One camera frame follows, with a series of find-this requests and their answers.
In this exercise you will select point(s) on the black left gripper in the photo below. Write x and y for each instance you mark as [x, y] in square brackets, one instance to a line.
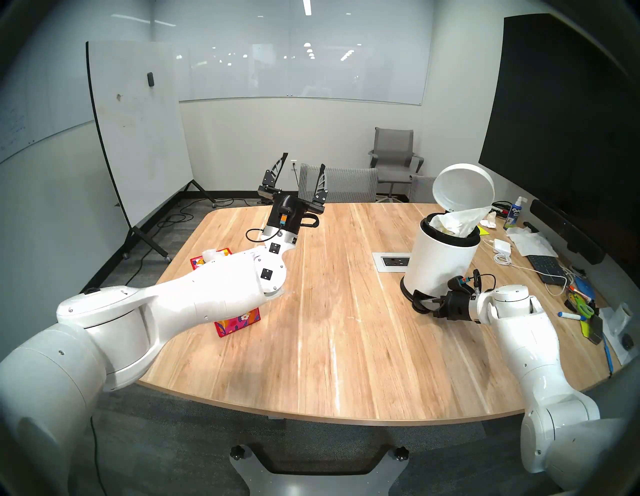
[292, 212]

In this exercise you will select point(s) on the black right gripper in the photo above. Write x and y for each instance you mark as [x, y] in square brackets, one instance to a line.
[457, 306]

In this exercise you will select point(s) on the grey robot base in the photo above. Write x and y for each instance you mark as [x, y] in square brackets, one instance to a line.
[315, 480]

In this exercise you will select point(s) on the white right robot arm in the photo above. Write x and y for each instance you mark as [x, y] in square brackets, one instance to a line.
[530, 350]

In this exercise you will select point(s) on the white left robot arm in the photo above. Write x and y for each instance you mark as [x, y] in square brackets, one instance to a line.
[150, 310]

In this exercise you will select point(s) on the large crumpled white tissue wad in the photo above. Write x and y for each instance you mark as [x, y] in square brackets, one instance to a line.
[442, 224]

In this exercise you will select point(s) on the small crumpled white tissue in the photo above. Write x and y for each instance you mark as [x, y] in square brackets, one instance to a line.
[491, 221]

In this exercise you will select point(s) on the white tissue in box slot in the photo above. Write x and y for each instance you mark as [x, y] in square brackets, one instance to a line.
[212, 255]

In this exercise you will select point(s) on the red floral tissue box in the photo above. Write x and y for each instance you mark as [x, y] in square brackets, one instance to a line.
[240, 322]

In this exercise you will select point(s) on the white pedal trash bin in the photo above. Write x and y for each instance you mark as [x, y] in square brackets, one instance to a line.
[440, 260]

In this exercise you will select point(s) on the grey mesh chair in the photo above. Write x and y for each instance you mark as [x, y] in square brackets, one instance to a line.
[350, 186]

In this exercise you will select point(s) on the white table power outlet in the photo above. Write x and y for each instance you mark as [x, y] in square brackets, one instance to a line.
[392, 262]

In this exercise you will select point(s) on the white power charger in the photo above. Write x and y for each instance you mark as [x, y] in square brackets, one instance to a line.
[502, 246]

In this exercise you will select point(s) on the grey office chair with armrests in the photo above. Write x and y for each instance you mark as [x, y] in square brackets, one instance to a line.
[394, 149]

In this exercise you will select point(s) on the grey fabric chair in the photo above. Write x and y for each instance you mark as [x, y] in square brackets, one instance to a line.
[421, 191]

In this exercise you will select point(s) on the flat white paper towel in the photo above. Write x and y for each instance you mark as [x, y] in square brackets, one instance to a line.
[531, 243]

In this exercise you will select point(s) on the red black marker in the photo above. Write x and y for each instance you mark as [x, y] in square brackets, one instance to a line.
[500, 208]

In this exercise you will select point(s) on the whiteboard cleaner spray bottle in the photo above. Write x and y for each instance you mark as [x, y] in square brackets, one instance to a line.
[514, 216]

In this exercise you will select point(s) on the black keyboard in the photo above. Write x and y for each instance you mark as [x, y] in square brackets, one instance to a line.
[547, 270]

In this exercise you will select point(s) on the blue white marker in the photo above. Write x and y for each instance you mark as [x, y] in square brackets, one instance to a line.
[572, 316]

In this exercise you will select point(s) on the orange white marker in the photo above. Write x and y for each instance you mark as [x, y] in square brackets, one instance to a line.
[580, 291]

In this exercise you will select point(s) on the black video bar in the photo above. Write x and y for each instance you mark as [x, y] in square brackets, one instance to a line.
[565, 230]

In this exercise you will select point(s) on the blue flat object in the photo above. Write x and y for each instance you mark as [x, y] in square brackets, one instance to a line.
[585, 287]

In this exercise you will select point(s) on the rolling whiteboard with black stand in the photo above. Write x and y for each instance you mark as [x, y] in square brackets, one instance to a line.
[140, 135]

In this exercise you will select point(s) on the small black box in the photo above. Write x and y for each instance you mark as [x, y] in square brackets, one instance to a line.
[596, 330]

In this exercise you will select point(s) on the blue pen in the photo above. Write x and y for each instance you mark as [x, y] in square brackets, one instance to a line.
[608, 356]

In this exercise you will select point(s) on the black round cap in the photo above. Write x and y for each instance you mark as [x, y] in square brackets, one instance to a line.
[627, 342]

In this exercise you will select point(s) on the wide glass wall board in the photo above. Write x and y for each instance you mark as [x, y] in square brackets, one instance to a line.
[310, 70]

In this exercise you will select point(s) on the large black wall screen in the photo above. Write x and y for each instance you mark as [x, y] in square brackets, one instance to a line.
[560, 125]

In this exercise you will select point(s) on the side wall glass board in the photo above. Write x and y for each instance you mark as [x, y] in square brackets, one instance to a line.
[45, 95]

